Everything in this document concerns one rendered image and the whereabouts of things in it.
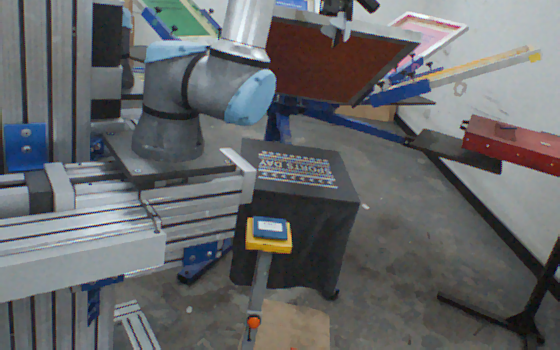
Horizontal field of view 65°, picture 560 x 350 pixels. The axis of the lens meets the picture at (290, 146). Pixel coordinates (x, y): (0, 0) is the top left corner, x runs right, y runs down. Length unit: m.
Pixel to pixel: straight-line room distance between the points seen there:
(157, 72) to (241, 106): 0.19
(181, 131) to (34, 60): 0.31
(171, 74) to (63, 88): 0.25
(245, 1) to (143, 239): 0.46
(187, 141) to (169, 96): 0.10
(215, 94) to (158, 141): 0.18
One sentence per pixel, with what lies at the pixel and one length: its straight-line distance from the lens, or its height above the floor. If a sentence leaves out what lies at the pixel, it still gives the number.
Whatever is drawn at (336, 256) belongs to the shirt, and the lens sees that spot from 1.72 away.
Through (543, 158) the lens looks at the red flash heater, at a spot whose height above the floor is 1.08.
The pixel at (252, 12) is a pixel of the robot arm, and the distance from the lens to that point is 0.82.
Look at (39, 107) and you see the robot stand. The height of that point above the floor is 1.31.
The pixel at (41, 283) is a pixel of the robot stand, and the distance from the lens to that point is 0.84.
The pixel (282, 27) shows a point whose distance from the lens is 1.47.
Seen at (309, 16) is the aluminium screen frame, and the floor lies 1.54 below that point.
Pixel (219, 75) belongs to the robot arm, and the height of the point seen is 1.46.
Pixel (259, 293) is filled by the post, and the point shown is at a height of 0.74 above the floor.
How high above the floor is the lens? 1.65
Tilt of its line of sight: 21 degrees down
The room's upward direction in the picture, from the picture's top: 11 degrees clockwise
